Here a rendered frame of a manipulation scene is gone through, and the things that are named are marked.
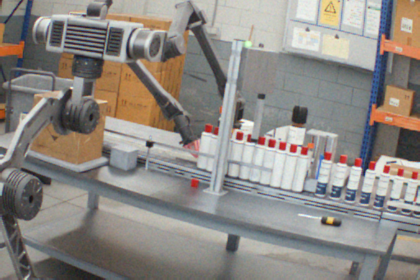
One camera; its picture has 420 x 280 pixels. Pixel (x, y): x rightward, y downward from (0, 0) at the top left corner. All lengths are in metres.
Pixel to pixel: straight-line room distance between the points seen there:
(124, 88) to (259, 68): 3.77
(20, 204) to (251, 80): 1.21
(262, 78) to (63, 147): 0.94
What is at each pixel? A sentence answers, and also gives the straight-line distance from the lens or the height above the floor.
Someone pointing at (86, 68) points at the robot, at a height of 1.33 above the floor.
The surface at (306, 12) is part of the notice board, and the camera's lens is 7.46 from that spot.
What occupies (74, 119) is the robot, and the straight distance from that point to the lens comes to 2.76.
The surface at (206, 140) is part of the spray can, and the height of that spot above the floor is 1.01.
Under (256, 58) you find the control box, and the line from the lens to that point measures 3.01.
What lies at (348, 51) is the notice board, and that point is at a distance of 7.36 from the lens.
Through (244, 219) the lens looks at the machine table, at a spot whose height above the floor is 0.83.
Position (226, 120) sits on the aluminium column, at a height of 1.15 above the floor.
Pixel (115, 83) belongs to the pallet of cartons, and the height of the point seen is 0.73.
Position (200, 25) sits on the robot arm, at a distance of 3.16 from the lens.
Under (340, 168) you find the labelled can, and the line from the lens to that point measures 3.08.
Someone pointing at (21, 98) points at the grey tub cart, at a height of 0.70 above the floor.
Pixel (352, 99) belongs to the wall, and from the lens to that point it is 7.51.
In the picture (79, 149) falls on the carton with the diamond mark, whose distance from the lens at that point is 3.14.
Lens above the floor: 1.66
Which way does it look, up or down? 10 degrees down
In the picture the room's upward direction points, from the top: 9 degrees clockwise
